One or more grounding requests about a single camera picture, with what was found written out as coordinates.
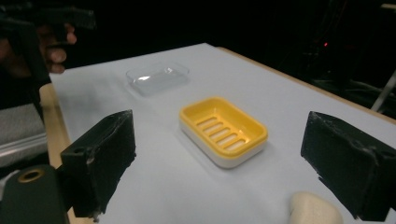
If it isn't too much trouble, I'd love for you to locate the metal stand leg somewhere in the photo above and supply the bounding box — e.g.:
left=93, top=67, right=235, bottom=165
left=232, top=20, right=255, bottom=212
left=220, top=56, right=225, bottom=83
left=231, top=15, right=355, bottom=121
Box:
left=370, top=69, right=396, bottom=113

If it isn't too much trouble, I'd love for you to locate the clear plastic lid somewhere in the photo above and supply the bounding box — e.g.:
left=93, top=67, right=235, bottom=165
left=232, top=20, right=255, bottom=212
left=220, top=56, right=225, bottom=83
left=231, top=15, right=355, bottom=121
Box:
left=125, top=62, right=191, bottom=97

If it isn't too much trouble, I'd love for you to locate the white table sheet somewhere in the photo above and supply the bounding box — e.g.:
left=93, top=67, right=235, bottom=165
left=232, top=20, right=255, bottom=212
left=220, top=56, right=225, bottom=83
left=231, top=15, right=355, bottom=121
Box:
left=49, top=42, right=396, bottom=224

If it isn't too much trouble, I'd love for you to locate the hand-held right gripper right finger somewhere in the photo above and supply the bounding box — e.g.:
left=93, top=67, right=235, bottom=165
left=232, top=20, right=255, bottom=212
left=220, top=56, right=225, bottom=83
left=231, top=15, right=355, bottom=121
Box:
left=300, top=110, right=396, bottom=222

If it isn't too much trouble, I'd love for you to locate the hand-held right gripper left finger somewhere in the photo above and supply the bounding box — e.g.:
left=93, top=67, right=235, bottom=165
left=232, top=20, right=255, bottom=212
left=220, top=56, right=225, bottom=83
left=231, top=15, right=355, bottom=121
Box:
left=60, top=109, right=137, bottom=219

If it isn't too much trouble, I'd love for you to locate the cream soap bar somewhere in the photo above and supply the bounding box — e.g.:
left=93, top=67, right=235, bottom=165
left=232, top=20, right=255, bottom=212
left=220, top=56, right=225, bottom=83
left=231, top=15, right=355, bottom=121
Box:
left=288, top=190, right=344, bottom=224

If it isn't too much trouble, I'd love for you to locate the yellow and white soap dish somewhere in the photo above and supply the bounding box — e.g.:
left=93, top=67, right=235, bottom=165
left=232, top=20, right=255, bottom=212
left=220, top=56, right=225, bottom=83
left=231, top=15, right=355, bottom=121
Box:
left=178, top=95, right=269, bottom=170

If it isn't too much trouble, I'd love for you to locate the grey metal rail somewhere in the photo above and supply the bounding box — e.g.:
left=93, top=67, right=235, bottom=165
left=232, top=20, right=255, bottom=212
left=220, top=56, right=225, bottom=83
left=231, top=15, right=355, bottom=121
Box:
left=0, top=103, right=49, bottom=169

